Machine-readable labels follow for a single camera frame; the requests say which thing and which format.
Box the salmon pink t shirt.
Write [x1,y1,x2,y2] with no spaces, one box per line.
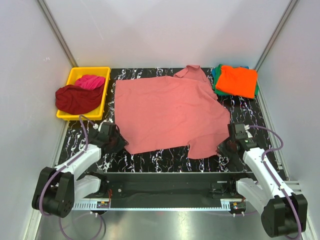
[114,65,231,159]

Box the yellow plastic bin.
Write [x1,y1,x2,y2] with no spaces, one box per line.
[56,67,111,121]

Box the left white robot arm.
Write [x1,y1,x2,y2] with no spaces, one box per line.
[31,122,128,218]

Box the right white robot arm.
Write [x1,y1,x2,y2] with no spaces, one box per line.
[217,138,308,238]

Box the dark red t shirt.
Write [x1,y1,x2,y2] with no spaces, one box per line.
[55,84,105,115]

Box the magenta t shirt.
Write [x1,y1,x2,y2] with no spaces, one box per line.
[74,74,106,90]

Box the orange folded t shirt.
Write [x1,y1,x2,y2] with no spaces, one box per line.
[215,65,258,99]

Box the green folded t shirt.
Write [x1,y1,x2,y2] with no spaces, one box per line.
[212,64,260,101]

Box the blue folded t shirt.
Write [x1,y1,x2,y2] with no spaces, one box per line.
[211,66,249,79]

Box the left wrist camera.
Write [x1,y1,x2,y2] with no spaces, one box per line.
[93,122,117,142]

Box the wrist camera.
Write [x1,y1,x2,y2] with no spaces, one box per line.
[227,123,257,148]
[93,122,117,142]

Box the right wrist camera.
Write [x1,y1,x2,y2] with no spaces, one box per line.
[227,123,257,148]

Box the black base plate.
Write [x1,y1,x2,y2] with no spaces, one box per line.
[87,172,254,211]

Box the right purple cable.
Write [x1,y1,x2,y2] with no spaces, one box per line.
[247,125,303,239]

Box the aluminium frame rail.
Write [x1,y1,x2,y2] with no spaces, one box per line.
[32,179,306,213]

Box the left aluminium corner post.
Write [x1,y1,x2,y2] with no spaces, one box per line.
[36,0,79,68]

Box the aluminium corner post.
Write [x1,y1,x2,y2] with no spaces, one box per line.
[36,0,79,68]
[254,0,300,72]

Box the right aluminium corner post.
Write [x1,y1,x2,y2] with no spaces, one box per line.
[254,0,300,72]

